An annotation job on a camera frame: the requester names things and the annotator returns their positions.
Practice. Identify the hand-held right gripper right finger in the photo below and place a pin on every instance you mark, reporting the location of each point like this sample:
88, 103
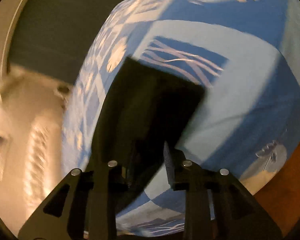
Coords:
169, 165

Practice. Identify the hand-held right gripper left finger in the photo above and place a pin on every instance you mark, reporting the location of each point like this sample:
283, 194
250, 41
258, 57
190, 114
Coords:
107, 180

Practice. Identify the black pants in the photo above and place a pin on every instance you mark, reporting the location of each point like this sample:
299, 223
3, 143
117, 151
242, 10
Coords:
150, 100

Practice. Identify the blue patterned bedsheet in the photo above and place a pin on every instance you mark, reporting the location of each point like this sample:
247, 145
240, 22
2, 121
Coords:
240, 97

